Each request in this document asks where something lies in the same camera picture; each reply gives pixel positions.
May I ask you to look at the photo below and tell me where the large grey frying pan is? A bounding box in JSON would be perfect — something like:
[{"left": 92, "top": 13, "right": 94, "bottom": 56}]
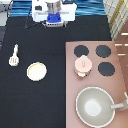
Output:
[{"left": 75, "top": 87, "right": 128, "bottom": 128}]

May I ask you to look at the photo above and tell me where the black burner top right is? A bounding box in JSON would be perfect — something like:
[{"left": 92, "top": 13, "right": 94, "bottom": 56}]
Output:
[{"left": 96, "top": 45, "right": 111, "bottom": 58}]

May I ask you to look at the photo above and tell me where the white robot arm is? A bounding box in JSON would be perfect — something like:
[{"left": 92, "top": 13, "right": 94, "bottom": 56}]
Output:
[{"left": 32, "top": 0, "right": 77, "bottom": 27}]

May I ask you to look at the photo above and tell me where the pink pot lid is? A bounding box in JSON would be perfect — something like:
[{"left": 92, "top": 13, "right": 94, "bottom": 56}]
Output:
[{"left": 75, "top": 56, "right": 92, "bottom": 72}]

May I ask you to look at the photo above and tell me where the black table mat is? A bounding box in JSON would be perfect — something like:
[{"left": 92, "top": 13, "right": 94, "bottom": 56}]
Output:
[{"left": 0, "top": 16, "right": 110, "bottom": 128}]

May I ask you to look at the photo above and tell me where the pink toy stove board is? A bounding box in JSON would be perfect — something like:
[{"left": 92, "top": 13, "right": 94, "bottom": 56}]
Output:
[{"left": 66, "top": 41, "right": 128, "bottom": 128}]

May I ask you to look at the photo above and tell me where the black burner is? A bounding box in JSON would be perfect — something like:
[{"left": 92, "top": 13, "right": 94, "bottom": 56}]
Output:
[
  {"left": 96, "top": 45, "right": 111, "bottom": 58},
  {"left": 74, "top": 45, "right": 89, "bottom": 57},
  {"left": 98, "top": 62, "right": 115, "bottom": 76}
]

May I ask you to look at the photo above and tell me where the cream toy spatula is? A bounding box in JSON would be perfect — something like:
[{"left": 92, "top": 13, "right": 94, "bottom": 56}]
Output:
[{"left": 9, "top": 45, "right": 19, "bottom": 66}]

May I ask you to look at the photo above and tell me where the black burner top left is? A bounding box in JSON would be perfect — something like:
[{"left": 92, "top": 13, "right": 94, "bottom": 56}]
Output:
[{"left": 74, "top": 45, "right": 89, "bottom": 57}]

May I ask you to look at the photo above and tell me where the cream round plate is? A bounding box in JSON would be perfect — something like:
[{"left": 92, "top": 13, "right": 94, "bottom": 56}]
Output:
[{"left": 27, "top": 62, "right": 47, "bottom": 81}]

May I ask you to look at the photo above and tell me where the wooden slatted shelf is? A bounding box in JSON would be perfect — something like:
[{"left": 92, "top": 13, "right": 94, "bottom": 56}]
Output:
[{"left": 103, "top": 0, "right": 128, "bottom": 40}]

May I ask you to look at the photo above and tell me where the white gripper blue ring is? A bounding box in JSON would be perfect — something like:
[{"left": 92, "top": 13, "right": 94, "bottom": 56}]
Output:
[{"left": 46, "top": 13, "right": 63, "bottom": 27}]

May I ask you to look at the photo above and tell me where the black burner lower right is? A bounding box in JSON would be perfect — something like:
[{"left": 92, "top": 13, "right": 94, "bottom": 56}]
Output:
[{"left": 98, "top": 62, "right": 115, "bottom": 76}]

